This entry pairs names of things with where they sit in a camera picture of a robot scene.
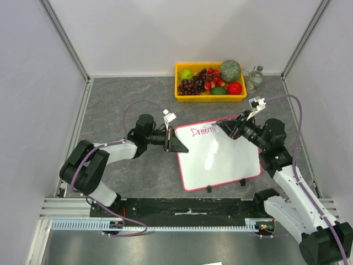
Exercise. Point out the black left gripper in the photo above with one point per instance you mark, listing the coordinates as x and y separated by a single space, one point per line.
175 145

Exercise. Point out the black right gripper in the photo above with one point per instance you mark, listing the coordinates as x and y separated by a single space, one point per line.
239 126

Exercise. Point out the pink framed whiteboard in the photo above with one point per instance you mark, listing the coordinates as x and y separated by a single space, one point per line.
214 159

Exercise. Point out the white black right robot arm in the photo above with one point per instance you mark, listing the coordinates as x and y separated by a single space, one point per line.
321 237

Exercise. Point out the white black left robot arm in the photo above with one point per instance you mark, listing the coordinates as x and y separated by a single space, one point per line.
84 168

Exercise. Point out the red tomato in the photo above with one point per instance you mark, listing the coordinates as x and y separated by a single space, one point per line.
234 88

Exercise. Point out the green avocado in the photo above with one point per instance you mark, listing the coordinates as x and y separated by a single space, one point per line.
219 91

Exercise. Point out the yellow plastic fruit bin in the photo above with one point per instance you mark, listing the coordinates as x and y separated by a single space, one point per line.
196 67

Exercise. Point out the clear glass bottle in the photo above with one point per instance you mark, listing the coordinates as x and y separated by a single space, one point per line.
254 79

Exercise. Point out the dark purple grape bunch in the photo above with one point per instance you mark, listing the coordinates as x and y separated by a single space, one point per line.
192 87

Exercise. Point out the green netted melon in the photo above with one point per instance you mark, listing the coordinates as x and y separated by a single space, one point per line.
230 71

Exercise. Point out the green apple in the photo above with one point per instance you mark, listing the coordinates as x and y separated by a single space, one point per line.
186 74

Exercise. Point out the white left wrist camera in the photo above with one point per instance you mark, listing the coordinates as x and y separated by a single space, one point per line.
168 117

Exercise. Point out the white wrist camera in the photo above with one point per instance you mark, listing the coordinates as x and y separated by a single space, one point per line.
257 105
168 117

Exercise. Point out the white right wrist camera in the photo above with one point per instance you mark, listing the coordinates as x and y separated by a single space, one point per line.
257 105

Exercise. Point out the light blue slotted cable duct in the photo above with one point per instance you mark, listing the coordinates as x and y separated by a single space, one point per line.
112 225

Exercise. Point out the right aluminium frame post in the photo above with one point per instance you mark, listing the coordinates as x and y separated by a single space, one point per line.
304 39

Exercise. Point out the aluminium frame post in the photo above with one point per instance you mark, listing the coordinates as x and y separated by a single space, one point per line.
55 21
304 39

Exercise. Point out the left aluminium frame post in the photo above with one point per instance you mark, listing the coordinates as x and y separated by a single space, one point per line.
55 21

